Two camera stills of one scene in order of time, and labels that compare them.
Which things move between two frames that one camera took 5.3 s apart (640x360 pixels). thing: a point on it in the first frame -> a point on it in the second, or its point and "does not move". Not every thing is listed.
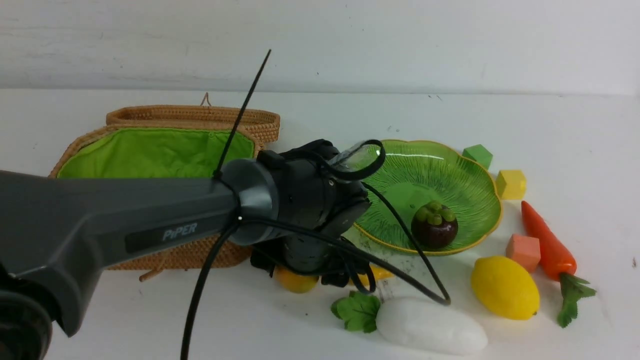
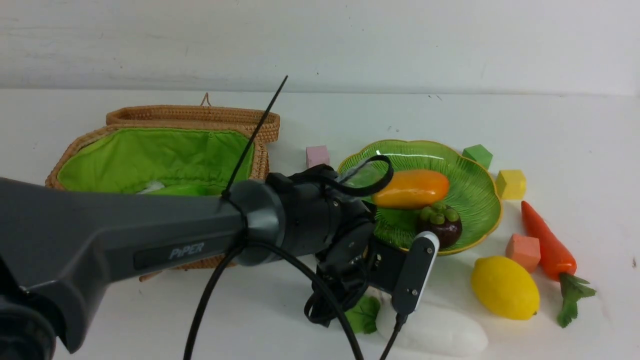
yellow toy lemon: x=505 y=288 does not move
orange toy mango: x=294 y=282 -> x=412 y=189
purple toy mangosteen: x=434 y=225 does not move
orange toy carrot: x=558 y=264 does not move
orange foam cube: x=525 y=249 does not move
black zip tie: x=218 y=174 -> x=236 y=170
